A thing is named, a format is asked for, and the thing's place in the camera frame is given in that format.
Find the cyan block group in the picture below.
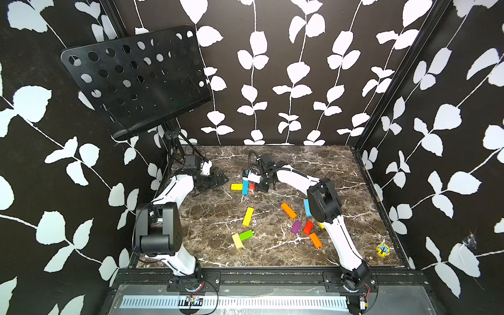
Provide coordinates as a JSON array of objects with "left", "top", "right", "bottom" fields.
[
  {"left": 242, "top": 180, "right": 249, "bottom": 196},
  {"left": 303, "top": 199, "right": 312, "bottom": 217}
]

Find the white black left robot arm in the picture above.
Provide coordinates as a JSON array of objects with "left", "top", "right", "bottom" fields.
[{"left": 132, "top": 155, "right": 228, "bottom": 276}]

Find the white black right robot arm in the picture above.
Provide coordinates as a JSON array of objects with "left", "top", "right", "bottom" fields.
[{"left": 250, "top": 163, "right": 370, "bottom": 292}]

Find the orange long block upper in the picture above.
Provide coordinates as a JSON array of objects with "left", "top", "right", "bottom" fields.
[{"left": 280, "top": 202, "right": 297, "bottom": 219}]

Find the yellow long block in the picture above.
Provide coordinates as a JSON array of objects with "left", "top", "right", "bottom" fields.
[{"left": 242, "top": 207, "right": 254, "bottom": 227}]

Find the purple block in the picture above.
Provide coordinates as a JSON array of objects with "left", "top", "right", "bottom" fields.
[{"left": 291, "top": 220, "right": 302, "bottom": 234}]

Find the green block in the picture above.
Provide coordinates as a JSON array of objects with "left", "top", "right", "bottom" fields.
[{"left": 239, "top": 230, "right": 254, "bottom": 241}]

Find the light yellow-green block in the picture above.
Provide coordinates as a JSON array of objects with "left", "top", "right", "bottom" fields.
[{"left": 232, "top": 234, "right": 244, "bottom": 249}]

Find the red block right group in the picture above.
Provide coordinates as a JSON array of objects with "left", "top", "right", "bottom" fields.
[{"left": 303, "top": 221, "right": 314, "bottom": 235}]

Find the orange block lower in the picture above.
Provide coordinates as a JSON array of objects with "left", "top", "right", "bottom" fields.
[{"left": 309, "top": 233, "right": 322, "bottom": 249}]

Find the black perforated music stand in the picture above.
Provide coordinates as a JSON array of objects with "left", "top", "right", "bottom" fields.
[{"left": 60, "top": 25, "right": 213, "bottom": 166}]

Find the yellow blue small toy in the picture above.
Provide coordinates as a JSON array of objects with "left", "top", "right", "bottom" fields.
[{"left": 376, "top": 243, "right": 391, "bottom": 257}]

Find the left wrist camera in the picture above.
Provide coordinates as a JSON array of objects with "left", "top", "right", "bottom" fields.
[{"left": 182, "top": 154, "right": 212, "bottom": 176}]

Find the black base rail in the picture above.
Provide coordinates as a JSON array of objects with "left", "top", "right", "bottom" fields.
[{"left": 112, "top": 266, "right": 430, "bottom": 295}]

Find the white slotted cable duct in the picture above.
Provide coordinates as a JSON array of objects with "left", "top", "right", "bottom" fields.
[{"left": 119, "top": 295, "right": 348, "bottom": 312}]

